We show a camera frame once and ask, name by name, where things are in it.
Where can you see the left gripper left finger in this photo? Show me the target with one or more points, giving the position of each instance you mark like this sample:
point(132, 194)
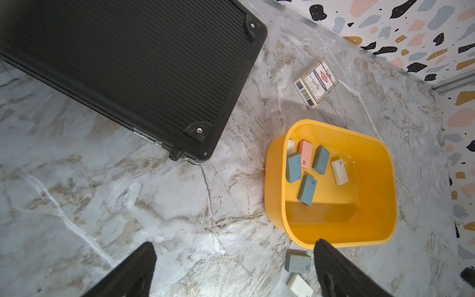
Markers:
point(132, 278)

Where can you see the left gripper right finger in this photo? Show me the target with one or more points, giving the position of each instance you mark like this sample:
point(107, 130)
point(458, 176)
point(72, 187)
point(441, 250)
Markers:
point(339, 277)

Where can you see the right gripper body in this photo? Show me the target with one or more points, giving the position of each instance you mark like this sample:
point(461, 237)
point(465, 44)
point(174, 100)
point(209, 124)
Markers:
point(468, 275)

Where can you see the white eraser top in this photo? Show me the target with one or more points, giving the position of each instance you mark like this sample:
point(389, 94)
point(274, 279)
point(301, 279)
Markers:
point(299, 287)

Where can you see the white eraser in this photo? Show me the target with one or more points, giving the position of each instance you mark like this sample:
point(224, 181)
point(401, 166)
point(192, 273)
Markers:
point(299, 287)
point(290, 147)
point(339, 172)

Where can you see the grey eraser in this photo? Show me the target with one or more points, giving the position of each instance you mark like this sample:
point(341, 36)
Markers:
point(297, 262)

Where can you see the pink eraser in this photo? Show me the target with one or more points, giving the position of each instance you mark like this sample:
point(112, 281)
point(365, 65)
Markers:
point(305, 150)

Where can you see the yellow storage box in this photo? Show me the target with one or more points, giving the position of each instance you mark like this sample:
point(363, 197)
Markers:
point(359, 213)

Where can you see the playing card box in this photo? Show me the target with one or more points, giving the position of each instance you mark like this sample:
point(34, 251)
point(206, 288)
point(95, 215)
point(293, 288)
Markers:
point(316, 83)

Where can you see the black flat case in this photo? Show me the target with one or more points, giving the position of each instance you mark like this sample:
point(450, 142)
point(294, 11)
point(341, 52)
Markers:
point(170, 71)

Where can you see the right aluminium corner post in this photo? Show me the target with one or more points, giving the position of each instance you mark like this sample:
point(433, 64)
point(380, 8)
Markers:
point(458, 81)

